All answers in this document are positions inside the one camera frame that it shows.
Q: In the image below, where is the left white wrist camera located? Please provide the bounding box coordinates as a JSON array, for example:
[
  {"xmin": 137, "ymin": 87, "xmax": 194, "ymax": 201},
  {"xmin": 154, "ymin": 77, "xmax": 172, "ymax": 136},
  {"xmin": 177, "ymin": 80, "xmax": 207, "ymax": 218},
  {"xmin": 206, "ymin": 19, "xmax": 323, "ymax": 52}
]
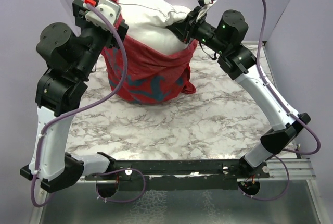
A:
[{"xmin": 83, "ymin": 0, "xmax": 121, "ymax": 31}]

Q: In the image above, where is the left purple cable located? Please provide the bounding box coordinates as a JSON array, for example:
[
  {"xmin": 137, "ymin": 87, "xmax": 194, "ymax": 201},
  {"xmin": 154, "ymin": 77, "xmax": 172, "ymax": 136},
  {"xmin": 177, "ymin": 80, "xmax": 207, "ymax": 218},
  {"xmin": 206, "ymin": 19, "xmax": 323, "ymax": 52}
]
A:
[{"xmin": 31, "ymin": 2, "xmax": 146, "ymax": 208}]

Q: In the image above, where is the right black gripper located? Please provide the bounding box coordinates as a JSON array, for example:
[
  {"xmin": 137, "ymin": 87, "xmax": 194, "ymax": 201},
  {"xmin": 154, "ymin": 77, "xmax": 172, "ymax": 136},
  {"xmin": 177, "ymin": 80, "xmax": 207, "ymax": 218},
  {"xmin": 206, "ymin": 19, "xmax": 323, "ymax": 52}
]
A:
[{"xmin": 168, "ymin": 6, "xmax": 228, "ymax": 55}]

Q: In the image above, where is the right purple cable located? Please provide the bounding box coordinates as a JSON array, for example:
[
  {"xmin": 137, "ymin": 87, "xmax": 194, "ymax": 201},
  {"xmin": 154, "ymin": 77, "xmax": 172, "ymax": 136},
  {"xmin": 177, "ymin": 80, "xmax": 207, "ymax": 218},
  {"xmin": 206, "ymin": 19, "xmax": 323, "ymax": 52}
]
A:
[{"xmin": 212, "ymin": 0, "xmax": 321, "ymax": 201}]

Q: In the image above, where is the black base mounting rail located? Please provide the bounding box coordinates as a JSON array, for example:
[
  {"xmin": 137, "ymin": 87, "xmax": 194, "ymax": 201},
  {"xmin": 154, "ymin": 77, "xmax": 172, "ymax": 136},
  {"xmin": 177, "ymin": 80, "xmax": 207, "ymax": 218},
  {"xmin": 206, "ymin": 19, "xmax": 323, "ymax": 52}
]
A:
[{"xmin": 85, "ymin": 159, "xmax": 269, "ymax": 191}]

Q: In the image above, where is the purple cable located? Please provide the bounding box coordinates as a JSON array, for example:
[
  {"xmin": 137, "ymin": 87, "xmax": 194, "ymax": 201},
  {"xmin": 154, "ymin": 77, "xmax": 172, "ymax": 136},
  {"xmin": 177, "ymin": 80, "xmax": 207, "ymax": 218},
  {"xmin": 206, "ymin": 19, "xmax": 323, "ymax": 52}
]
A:
[
  {"xmin": 31, "ymin": 2, "xmax": 146, "ymax": 208},
  {"xmin": 212, "ymin": 0, "xmax": 321, "ymax": 201}
]

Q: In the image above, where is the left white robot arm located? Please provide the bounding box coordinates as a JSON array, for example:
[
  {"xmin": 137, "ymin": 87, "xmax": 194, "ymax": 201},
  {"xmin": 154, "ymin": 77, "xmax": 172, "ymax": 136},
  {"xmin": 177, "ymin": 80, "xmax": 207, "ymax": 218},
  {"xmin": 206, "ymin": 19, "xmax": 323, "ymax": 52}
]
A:
[{"xmin": 20, "ymin": 0, "xmax": 128, "ymax": 193}]

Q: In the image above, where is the red printed pillowcase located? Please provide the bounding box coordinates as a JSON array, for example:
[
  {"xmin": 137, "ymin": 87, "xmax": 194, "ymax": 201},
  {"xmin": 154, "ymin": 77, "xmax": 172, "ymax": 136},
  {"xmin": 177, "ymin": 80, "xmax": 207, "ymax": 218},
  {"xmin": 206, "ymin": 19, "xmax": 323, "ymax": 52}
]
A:
[{"xmin": 113, "ymin": 0, "xmax": 198, "ymax": 105}]

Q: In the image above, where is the white pillow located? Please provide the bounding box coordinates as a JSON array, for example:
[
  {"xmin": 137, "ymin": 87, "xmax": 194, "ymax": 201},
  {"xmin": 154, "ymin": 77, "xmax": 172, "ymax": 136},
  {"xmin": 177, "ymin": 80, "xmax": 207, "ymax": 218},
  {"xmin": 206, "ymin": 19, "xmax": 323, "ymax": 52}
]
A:
[{"xmin": 117, "ymin": 0, "xmax": 191, "ymax": 55}]

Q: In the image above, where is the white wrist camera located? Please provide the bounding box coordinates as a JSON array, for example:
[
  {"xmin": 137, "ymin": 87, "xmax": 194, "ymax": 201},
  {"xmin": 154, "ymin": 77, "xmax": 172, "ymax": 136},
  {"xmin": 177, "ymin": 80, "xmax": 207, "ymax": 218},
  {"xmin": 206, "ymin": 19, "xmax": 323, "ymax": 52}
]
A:
[
  {"xmin": 83, "ymin": 0, "xmax": 121, "ymax": 31},
  {"xmin": 196, "ymin": 0, "xmax": 215, "ymax": 22}
]

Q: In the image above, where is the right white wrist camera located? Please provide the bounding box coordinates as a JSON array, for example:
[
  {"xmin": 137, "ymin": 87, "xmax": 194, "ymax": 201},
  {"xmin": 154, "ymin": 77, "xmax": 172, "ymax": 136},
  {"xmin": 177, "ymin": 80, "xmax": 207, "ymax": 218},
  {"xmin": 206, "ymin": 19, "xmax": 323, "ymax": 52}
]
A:
[{"xmin": 196, "ymin": 0, "xmax": 215, "ymax": 22}]

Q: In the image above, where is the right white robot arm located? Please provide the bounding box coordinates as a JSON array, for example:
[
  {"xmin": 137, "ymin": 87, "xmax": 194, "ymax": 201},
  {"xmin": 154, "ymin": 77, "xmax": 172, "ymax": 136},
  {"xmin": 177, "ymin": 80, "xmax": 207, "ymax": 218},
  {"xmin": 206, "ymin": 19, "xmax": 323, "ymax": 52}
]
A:
[{"xmin": 167, "ymin": 7, "xmax": 311, "ymax": 178}]

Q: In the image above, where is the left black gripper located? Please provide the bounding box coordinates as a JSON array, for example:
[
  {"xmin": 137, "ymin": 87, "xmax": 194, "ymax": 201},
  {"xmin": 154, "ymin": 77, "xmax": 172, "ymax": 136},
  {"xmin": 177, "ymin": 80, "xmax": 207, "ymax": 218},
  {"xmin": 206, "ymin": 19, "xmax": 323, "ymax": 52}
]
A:
[{"xmin": 74, "ymin": 0, "xmax": 127, "ymax": 78}]

